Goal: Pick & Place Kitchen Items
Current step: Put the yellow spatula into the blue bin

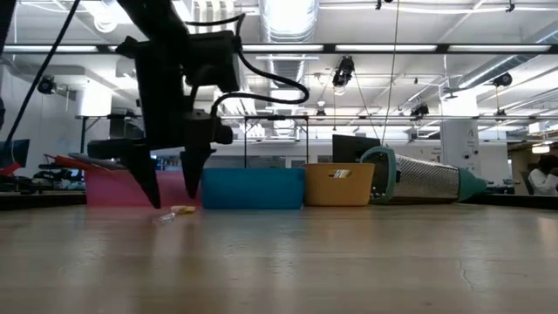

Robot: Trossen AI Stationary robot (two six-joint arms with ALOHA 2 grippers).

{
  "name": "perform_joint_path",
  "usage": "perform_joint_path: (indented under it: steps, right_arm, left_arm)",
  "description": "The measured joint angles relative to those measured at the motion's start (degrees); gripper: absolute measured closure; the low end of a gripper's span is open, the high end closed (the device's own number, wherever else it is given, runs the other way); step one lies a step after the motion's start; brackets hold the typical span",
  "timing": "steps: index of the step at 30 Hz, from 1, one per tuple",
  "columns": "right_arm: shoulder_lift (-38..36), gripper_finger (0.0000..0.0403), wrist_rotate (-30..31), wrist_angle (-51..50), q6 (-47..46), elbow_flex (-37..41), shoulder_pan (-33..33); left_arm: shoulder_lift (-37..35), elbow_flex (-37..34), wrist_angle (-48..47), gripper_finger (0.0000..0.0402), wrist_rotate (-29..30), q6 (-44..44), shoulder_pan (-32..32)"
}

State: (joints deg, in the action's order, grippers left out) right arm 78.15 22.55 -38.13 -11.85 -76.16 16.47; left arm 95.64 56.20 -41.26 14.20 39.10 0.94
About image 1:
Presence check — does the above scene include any yellow plastic basket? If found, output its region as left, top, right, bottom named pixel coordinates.
left=303, top=162, right=376, bottom=207

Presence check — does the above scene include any thin hanging cable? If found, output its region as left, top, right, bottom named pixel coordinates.
left=380, top=0, right=400, bottom=146

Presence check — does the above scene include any person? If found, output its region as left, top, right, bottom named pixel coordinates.
left=526, top=154, right=558, bottom=196

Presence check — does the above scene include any black framed light bar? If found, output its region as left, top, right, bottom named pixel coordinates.
left=0, top=42, right=558, bottom=56

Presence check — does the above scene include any black background table frame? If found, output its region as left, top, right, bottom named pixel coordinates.
left=76, top=113, right=311, bottom=169

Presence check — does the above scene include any black frame rail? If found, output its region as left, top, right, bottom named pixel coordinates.
left=461, top=194, right=551, bottom=209
left=0, top=190, right=87, bottom=211

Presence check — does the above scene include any black right frame rail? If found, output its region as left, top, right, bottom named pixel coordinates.
left=461, top=194, right=551, bottom=209

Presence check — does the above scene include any black left frame rail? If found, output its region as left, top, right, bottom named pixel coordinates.
left=0, top=190, right=87, bottom=211

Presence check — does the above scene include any pink plastic bin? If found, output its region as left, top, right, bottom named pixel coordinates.
left=85, top=168, right=204, bottom=208

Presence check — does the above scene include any black monitor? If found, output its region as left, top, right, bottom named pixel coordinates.
left=331, top=133, right=383, bottom=165

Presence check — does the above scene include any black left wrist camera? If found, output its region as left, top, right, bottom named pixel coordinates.
left=185, top=30, right=242, bottom=93

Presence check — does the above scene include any yellow mini spatula clear handle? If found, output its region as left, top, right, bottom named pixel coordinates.
left=151, top=205, right=198, bottom=226

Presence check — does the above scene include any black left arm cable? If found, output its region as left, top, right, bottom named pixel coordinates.
left=2, top=0, right=83, bottom=143

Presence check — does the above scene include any teal plastic bin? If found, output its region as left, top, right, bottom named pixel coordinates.
left=201, top=167, right=306, bottom=211

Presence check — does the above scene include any blue-screen monitor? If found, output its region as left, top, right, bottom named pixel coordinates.
left=0, top=139, right=31, bottom=169

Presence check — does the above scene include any black left camera cable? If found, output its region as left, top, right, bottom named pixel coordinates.
left=185, top=12, right=311, bottom=118

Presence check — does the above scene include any metal grater with teal ends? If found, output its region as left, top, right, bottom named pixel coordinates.
left=359, top=146, right=488, bottom=205

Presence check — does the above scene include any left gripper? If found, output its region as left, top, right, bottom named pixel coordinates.
left=86, top=37, right=235, bottom=210

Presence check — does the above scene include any silver ventilation duct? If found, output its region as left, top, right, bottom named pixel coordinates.
left=260, top=0, right=319, bottom=88
left=456, top=54, right=546, bottom=91

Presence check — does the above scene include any white column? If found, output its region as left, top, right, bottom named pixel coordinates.
left=439, top=119, right=481, bottom=174

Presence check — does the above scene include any dark background equipment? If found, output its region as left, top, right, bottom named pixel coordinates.
left=32, top=167, right=86, bottom=193

